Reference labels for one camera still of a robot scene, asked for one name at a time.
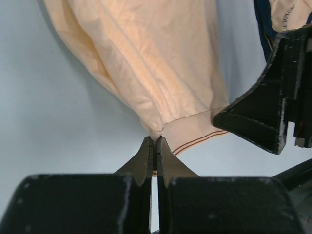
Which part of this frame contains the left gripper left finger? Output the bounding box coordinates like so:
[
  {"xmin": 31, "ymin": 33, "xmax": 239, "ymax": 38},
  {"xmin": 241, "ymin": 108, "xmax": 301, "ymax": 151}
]
[{"xmin": 0, "ymin": 137, "xmax": 153, "ymax": 234}]

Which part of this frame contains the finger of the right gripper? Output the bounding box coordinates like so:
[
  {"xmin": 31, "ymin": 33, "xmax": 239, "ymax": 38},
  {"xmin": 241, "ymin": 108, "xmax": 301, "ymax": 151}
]
[{"xmin": 213, "ymin": 24, "xmax": 312, "ymax": 155}]

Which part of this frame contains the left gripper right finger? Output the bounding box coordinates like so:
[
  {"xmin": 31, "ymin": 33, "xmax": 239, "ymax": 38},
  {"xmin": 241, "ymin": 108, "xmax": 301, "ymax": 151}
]
[{"xmin": 157, "ymin": 137, "xmax": 306, "ymax": 234}]

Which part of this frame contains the peach boxer underwear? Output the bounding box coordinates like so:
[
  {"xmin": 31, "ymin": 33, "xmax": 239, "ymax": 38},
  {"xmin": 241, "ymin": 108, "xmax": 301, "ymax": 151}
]
[{"xmin": 44, "ymin": 0, "xmax": 229, "ymax": 156}]

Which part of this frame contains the beige navy-trimmed underwear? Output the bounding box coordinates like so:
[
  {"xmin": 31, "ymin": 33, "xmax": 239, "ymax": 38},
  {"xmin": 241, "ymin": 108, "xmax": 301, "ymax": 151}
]
[{"xmin": 253, "ymin": 0, "xmax": 312, "ymax": 58}]

